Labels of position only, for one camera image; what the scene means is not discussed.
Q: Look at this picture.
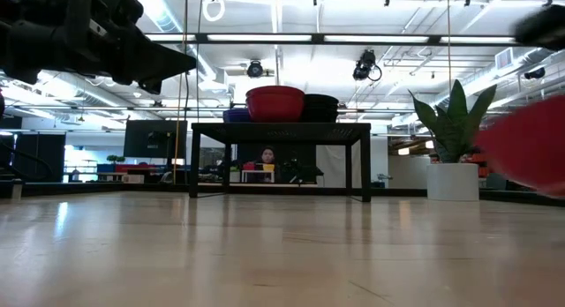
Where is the white partition panel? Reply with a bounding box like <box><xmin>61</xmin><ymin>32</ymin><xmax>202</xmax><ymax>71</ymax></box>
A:
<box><xmin>315</xmin><ymin>137</ymin><xmax>389</xmax><ymax>189</ymax></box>

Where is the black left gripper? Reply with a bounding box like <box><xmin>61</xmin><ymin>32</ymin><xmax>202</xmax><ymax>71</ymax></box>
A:
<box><xmin>56</xmin><ymin>0</ymin><xmax>198</xmax><ymax>95</ymax></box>

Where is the red bowl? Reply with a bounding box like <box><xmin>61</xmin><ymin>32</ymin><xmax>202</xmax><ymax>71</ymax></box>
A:
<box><xmin>245</xmin><ymin>94</ymin><xmax>305</xmax><ymax>124</ymax></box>
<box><xmin>475</xmin><ymin>94</ymin><xmax>565</xmax><ymax>198</ymax></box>
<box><xmin>245</xmin><ymin>85</ymin><xmax>306</xmax><ymax>99</ymax></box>

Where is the black monitor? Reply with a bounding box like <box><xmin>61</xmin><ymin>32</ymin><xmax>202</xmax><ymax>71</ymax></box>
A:
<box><xmin>123</xmin><ymin>119</ymin><xmax>189</xmax><ymax>160</ymax></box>

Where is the black aluminium table frame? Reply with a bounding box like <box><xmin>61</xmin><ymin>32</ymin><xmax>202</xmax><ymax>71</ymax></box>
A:
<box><xmin>0</xmin><ymin>179</ymin><xmax>565</xmax><ymax>207</ymax></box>

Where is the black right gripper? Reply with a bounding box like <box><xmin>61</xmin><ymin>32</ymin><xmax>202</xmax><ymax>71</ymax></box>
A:
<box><xmin>514</xmin><ymin>4</ymin><xmax>565</xmax><ymax>52</ymax></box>

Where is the white table frame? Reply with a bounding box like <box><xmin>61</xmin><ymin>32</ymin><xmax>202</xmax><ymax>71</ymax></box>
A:
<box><xmin>240</xmin><ymin>168</ymin><xmax>276</xmax><ymax>184</ymax></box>

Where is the black perforated metal rack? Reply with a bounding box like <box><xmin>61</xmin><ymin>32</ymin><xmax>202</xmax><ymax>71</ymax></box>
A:
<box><xmin>188</xmin><ymin>122</ymin><xmax>373</xmax><ymax>204</ymax></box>

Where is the red sofa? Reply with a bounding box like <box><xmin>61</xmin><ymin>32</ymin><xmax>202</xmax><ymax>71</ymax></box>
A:
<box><xmin>114</xmin><ymin>164</ymin><xmax>158</xmax><ymax>174</ymax></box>

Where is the dark cabinet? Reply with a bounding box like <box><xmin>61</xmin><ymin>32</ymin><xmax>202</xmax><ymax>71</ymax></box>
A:
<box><xmin>15</xmin><ymin>132</ymin><xmax>67</xmax><ymax>183</ymax></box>

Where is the green snake plant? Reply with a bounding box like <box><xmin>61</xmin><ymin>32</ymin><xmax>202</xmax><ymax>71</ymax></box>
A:
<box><xmin>408</xmin><ymin>79</ymin><xmax>498</xmax><ymax>164</ymax></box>

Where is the white hanging cable loop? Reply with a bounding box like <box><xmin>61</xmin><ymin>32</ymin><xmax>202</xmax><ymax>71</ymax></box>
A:
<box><xmin>201</xmin><ymin>0</ymin><xmax>226</xmax><ymax>23</ymax></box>

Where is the black overhead light bar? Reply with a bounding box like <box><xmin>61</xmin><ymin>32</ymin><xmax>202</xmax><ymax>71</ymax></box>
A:
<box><xmin>145</xmin><ymin>32</ymin><xmax>517</xmax><ymax>46</ymax></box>

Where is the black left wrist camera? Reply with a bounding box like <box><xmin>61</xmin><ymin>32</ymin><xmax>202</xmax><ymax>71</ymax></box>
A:
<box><xmin>94</xmin><ymin>0</ymin><xmax>145</xmax><ymax>30</ymax></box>

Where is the person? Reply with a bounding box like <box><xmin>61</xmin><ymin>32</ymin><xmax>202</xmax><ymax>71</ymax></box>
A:
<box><xmin>253</xmin><ymin>146</ymin><xmax>283</xmax><ymax>183</ymax></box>

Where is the yellow hanging cable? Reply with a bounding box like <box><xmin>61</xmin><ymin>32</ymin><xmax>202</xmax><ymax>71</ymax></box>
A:
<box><xmin>171</xmin><ymin>0</ymin><xmax>189</xmax><ymax>185</ymax></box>

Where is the white plant pot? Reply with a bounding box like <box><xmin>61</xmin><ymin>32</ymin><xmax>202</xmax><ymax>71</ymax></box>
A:
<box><xmin>426</xmin><ymin>161</ymin><xmax>480</xmax><ymax>202</ymax></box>

